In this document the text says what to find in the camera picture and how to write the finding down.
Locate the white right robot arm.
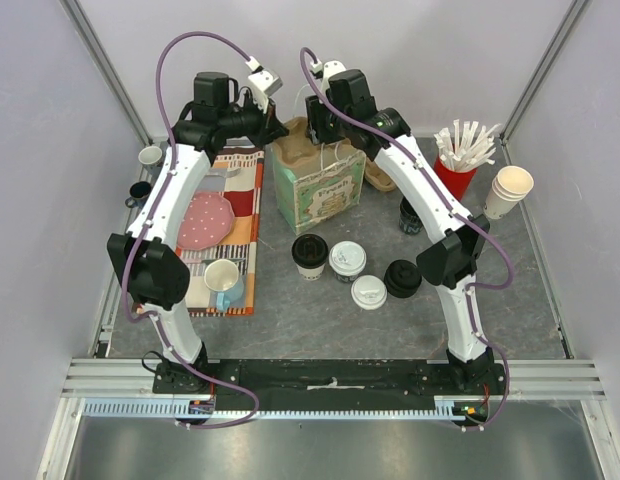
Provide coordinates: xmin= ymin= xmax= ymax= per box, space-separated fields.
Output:
xmin=306 ymin=69 xmax=491 ymax=394

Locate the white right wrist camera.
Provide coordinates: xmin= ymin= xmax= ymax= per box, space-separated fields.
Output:
xmin=310 ymin=60 xmax=346 ymax=93

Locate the grey ceramic mug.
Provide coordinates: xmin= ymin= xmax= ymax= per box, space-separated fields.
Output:
xmin=137 ymin=145 xmax=164 ymax=171

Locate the brown pulp carrier stack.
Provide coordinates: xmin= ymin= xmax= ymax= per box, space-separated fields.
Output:
xmin=364 ymin=159 xmax=397 ymax=193

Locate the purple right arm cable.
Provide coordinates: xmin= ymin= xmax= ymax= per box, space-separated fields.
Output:
xmin=299 ymin=47 xmax=516 ymax=432

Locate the red ribbed paper cup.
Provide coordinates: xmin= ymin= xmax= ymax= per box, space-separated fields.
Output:
xmin=433 ymin=156 xmax=477 ymax=202

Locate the aluminium frame post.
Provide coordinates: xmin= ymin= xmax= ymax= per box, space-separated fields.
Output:
xmin=499 ymin=0 xmax=591 ymax=147
xmin=60 ymin=0 xmax=153 ymax=145

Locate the light blue ceramic mug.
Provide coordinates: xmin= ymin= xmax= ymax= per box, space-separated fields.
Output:
xmin=203 ymin=259 xmax=245 ymax=312

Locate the white paper cup stack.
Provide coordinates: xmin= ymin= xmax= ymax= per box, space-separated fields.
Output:
xmin=483 ymin=165 xmax=534 ymax=220

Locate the aluminium frame post right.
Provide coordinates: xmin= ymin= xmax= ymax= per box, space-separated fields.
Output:
xmin=499 ymin=0 xmax=591 ymax=147

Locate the white plastic cup lid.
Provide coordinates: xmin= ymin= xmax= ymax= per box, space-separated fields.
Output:
xmin=329 ymin=241 xmax=367 ymax=276

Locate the pink dotted plate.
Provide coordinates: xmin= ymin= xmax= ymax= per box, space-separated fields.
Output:
xmin=177 ymin=192 xmax=234 ymax=251

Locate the white wrapped straws bundle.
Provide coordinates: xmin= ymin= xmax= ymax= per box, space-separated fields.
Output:
xmin=434 ymin=119 xmax=500 ymax=173

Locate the white lid stack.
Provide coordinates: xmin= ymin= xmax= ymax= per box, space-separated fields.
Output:
xmin=351 ymin=275 xmax=388 ymax=310

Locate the colourful patterned placemat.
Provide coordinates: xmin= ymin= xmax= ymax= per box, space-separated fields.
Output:
xmin=176 ymin=147 xmax=265 ymax=317

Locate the green patterned paper bag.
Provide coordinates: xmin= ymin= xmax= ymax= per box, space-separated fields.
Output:
xmin=271 ymin=147 xmax=366 ymax=235

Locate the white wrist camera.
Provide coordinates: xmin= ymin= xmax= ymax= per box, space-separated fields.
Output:
xmin=310 ymin=60 xmax=346 ymax=93
xmin=246 ymin=56 xmax=283 ymax=113

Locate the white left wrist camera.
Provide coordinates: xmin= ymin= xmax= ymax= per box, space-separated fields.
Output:
xmin=246 ymin=56 xmax=283 ymax=113

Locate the black paper cup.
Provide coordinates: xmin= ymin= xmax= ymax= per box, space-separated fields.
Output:
xmin=333 ymin=268 xmax=362 ymax=283
xmin=399 ymin=197 xmax=423 ymax=235

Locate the black plastic lid stack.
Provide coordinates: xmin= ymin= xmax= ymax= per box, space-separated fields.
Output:
xmin=383 ymin=259 xmax=422 ymax=299

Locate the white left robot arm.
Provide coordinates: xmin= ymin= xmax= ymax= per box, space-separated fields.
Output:
xmin=107 ymin=67 xmax=288 ymax=393

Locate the aluminium frame post left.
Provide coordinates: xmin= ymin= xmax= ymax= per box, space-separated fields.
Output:
xmin=60 ymin=0 xmax=153 ymax=145

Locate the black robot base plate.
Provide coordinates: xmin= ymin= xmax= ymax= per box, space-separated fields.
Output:
xmin=152 ymin=357 xmax=509 ymax=414

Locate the white slotted cable duct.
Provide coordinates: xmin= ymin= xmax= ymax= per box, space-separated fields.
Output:
xmin=83 ymin=398 xmax=479 ymax=421

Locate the brown pulp cup carrier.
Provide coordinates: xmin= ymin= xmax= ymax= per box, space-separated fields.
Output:
xmin=271 ymin=117 xmax=362 ymax=177

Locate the black plastic cup lid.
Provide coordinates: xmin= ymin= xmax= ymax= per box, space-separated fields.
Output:
xmin=291 ymin=234 xmax=329 ymax=269

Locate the dark blue ceramic mug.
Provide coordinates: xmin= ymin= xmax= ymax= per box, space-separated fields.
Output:
xmin=125 ymin=181 xmax=152 ymax=209

